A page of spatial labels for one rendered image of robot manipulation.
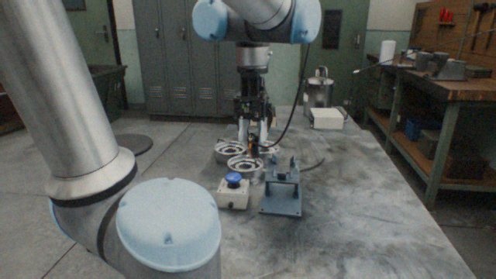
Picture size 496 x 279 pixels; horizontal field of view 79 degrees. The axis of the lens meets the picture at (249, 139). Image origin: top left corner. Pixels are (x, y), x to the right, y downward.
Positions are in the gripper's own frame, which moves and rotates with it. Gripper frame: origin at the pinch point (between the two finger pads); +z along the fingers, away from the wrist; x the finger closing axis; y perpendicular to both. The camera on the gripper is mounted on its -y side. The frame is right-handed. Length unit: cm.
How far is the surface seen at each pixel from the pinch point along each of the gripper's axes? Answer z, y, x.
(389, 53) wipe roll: -4, -221, 86
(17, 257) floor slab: 93, -37, -138
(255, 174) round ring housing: 10.6, -3.5, 0.1
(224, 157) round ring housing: 10.4, -12.6, -11.2
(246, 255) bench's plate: 13.2, 24.9, 2.6
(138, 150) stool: 32, -57, -68
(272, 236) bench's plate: 13.2, 18.6, 7.2
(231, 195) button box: 9.4, 10.2, -3.6
